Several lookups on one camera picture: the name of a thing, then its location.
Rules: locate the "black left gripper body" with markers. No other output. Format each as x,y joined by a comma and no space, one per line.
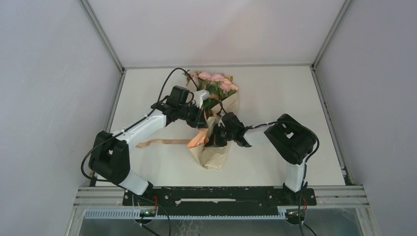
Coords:
192,114

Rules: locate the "pink fake rose sprig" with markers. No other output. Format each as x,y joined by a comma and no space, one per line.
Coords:
197,80

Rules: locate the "pink fake rose stem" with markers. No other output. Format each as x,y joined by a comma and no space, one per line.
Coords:
219,86

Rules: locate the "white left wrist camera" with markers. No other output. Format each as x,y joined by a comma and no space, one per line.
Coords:
200,96

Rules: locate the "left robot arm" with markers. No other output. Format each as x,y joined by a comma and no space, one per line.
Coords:
110,155

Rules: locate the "black mounting base rail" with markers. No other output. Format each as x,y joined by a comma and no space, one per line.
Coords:
220,200

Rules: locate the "white slotted cable duct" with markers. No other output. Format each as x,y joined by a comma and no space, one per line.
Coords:
280,214

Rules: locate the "tan ribbon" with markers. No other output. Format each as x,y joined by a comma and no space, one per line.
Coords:
163,141

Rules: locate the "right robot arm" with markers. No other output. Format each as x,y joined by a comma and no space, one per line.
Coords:
294,142

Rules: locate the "aluminium frame rail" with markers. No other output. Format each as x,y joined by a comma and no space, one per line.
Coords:
352,196

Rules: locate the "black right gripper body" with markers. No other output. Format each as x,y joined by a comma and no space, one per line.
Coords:
222,134

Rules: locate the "brown wrapping paper sheet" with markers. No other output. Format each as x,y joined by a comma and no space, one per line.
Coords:
212,158

